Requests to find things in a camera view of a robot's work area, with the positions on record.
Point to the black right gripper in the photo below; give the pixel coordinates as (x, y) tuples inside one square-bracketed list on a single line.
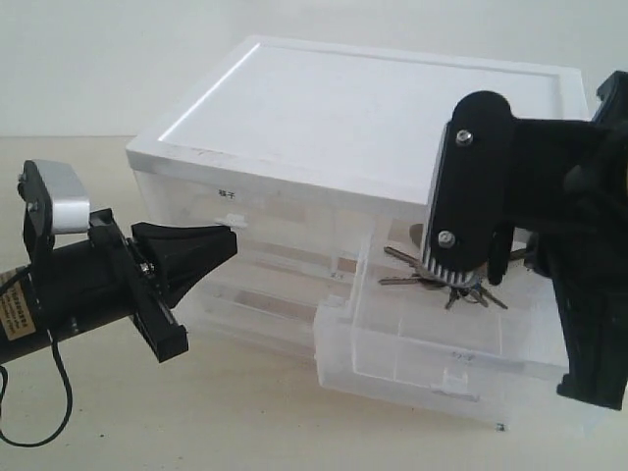
[(572, 177)]

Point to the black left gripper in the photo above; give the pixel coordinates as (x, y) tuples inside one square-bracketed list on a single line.
[(180, 258)]

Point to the key bunch with blue fob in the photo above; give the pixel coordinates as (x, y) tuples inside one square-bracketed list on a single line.
[(475, 293)]

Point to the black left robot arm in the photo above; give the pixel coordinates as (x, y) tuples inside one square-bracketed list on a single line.
[(109, 276)]

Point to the clear plastic storage box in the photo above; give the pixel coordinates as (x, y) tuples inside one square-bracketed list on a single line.
[(351, 359), (280, 280)]

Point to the white translucent drawer cabinet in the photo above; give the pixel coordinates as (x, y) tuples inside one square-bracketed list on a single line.
[(357, 128)]

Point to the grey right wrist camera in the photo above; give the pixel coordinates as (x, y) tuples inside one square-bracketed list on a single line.
[(466, 199)]

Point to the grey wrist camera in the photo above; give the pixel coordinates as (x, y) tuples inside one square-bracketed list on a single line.
[(55, 198), (466, 199)]

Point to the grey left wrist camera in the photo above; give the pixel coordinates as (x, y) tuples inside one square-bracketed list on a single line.
[(55, 198)]

